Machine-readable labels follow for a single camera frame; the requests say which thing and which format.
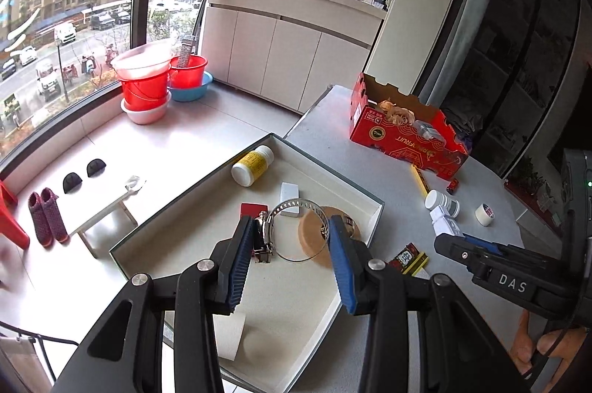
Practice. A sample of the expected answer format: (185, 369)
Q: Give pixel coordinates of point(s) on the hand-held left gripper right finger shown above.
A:
(342, 263)

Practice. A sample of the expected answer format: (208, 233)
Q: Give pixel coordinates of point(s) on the white tape roll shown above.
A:
(231, 337)

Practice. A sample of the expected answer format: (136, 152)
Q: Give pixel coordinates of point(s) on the red mahjong card box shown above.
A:
(403, 259)

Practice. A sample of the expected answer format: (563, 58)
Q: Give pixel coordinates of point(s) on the large yellow utility knife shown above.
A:
(418, 266)

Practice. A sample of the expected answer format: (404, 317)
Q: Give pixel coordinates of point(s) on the dark shelving unit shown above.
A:
(522, 51)

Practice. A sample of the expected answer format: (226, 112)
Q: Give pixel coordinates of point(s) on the blue basin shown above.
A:
(196, 92)

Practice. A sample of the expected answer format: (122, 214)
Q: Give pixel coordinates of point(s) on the cream masking tape roll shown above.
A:
(483, 215)

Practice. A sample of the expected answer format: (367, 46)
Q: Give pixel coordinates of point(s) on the pink knitted boot slippers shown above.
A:
(46, 217)

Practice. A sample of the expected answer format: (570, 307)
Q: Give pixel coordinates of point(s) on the white pill bottle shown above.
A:
(441, 201)

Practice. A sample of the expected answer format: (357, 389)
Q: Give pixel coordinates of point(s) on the pile of clothes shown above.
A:
(462, 122)

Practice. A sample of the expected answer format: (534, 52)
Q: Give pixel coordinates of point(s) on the white rectangular block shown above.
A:
(290, 199)

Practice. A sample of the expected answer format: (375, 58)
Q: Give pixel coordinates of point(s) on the red rectangular box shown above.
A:
(254, 209)

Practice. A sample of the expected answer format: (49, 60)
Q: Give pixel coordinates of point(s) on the red plastic stool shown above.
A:
(11, 217)

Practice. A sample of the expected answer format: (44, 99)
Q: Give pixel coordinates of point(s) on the red bucket stack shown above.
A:
(141, 74)

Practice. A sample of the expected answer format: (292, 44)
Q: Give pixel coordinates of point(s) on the red cardboard box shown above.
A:
(397, 139)

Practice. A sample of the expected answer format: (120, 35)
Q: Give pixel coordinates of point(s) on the grey shallow tray box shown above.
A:
(286, 305)

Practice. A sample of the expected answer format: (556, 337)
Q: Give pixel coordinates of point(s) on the metal mesh tube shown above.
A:
(185, 51)

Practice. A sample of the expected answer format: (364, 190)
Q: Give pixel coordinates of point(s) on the pile of rubber bands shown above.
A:
(395, 111)

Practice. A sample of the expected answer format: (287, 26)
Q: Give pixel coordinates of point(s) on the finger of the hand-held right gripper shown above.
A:
(483, 245)
(458, 252)

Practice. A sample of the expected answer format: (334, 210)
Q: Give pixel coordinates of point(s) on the white charger block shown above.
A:
(445, 224)

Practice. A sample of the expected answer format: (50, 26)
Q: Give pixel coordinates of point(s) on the small white bench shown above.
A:
(106, 208)

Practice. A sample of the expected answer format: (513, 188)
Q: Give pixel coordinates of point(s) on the black slipper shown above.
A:
(96, 168)
(72, 182)

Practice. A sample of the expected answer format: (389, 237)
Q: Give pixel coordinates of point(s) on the person's right hand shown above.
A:
(525, 342)

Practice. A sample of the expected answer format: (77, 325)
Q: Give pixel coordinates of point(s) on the white cabinet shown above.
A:
(286, 41)

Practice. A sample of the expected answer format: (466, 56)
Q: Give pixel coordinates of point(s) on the small red lighter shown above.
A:
(452, 186)

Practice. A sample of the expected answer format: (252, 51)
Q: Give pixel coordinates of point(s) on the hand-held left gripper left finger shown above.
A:
(240, 263)

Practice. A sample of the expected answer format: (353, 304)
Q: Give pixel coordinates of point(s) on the yellow label white bottle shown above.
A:
(252, 166)

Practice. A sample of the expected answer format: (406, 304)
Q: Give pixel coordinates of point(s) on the pale pink basin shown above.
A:
(145, 113)

